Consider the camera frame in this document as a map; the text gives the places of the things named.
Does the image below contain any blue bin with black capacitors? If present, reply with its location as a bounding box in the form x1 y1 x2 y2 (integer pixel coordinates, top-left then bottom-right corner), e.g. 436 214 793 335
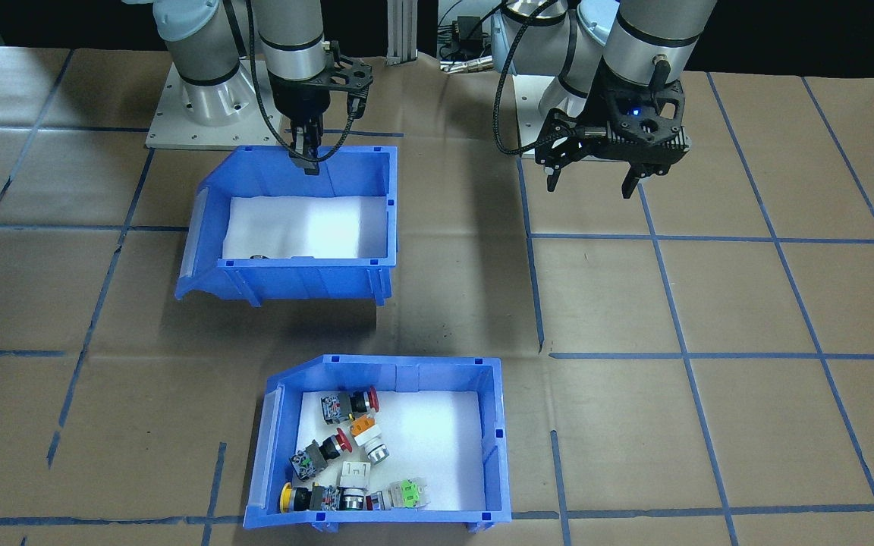
174 144 400 308

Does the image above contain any blue bin with push buttons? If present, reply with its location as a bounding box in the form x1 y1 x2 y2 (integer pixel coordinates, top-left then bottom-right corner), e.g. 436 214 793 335
244 353 514 533

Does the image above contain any red mushroom push button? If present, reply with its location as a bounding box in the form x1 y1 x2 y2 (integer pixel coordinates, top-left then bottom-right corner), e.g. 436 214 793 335
321 385 382 425
288 426 354 483

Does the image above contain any green white push button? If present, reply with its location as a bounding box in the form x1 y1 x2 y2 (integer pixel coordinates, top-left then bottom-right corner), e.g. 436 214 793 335
369 477 431 511

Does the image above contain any white foam bin liner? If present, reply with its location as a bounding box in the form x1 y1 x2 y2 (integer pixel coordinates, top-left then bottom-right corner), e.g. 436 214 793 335
297 391 483 513
222 196 391 260

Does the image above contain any black power adapter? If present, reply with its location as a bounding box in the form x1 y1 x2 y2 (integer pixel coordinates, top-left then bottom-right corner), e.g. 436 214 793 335
454 15 485 48

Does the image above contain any orange white pilot lamp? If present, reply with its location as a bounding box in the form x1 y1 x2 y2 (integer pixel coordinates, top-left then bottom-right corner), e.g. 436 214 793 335
349 413 391 466

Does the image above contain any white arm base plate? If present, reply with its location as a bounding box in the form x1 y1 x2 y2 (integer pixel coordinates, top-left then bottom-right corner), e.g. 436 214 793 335
514 72 559 162
145 64 290 150

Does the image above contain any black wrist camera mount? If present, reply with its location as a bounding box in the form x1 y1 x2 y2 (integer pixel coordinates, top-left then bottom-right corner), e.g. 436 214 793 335
327 59 374 118
638 114 690 162

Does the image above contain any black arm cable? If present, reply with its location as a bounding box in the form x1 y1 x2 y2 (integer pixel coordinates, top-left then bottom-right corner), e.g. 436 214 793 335
493 4 567 158
246 0 358 164

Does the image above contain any aluminium frame post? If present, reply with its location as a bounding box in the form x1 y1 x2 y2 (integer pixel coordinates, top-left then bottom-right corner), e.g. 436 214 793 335
386 0 420 65

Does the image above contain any white switch block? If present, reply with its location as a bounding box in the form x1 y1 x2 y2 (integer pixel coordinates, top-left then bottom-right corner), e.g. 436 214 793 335
338 460 372 491

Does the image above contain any yellow push button switch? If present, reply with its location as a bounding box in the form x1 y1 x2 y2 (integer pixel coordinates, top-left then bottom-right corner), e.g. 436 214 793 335
278 482 342 516

